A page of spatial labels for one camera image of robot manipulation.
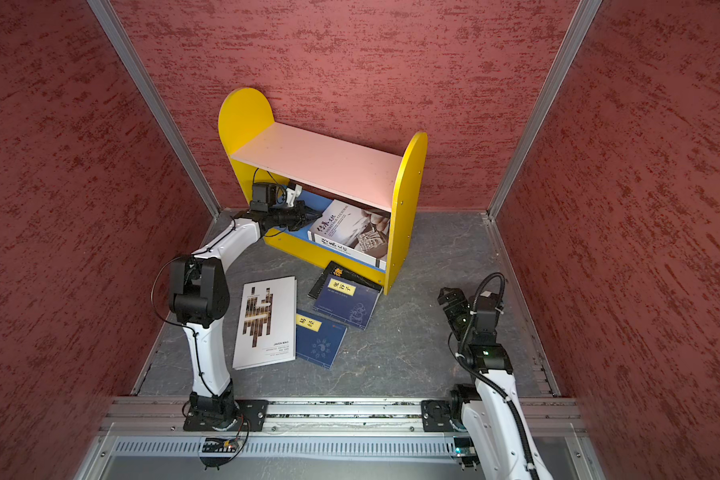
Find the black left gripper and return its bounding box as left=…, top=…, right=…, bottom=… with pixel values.
left=270, top=201, right=324, bottom=230

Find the white heritage cultural book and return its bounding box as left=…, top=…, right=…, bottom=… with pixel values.
left=307, top=200, right=390, bottom=270

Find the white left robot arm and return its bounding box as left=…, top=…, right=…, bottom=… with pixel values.
left=168, top=200, right=321, bottom=431

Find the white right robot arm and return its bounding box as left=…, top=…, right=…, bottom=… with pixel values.
left=438, top=287, right=552, bottom=479

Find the yellow pink blue bookshelf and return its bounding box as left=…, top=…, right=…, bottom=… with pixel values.
left=218, top=88, right=428, bottom=290

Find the black book under blue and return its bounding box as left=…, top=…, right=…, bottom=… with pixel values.
left=308, top=261, right=383, bottom=299

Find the blue book yellow label rear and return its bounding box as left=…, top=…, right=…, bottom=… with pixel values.
left=314, top=275, right=381, bottom=330

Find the blue book yellow label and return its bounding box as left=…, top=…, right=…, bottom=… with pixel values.
left=295, top=310, right=347, bottom=369
left=314, top=275, right=381, bottom=330

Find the white book brown pattern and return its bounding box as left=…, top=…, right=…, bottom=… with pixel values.
left=232, top=276, right=297, bottom=370

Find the blue book yellow label front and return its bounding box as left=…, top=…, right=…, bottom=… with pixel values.
left=295, top=310, right=347, bottom=369

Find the left corner aluminium profile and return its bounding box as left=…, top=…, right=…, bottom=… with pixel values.
left=87, top=0, right=222, bottom=218

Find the corner aluminium profile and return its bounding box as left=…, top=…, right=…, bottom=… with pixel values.
left=487, top=0, right=602, bottom=222
left=87, top=0, right=222, bottom=218

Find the right corner aluminium profile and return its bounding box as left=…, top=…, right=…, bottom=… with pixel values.
left=487, top=0, right=602, bottom=222

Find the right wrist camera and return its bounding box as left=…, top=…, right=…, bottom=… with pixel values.
left=472, top=291, right=504, bottom=319

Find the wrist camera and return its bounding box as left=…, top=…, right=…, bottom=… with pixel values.
left=250, top=182, right=302, bottom=212
left=472, top=291, right=504, bottom=319

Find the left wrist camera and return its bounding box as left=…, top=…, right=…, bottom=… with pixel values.
left=250, top=182, right=302, bottom=212

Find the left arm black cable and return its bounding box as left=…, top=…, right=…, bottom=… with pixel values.
left=149, top=167, right=289, bottom=403

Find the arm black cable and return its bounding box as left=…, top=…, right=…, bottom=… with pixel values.
left=446, top=272, right=541, bottom=480
left=149, top=167, right=289, bottom=403

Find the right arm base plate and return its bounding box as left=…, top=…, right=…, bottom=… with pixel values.
left=420, top=399, right=465, bottom=433

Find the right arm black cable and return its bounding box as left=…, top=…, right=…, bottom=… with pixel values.
left=446, top=272, right=541, bottom=480

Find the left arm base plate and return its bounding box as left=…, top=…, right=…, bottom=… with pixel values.
left=183, top=399, right=270, bottom=434

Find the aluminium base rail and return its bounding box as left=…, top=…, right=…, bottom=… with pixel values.
left=74, top=394, right=607, bottom=480

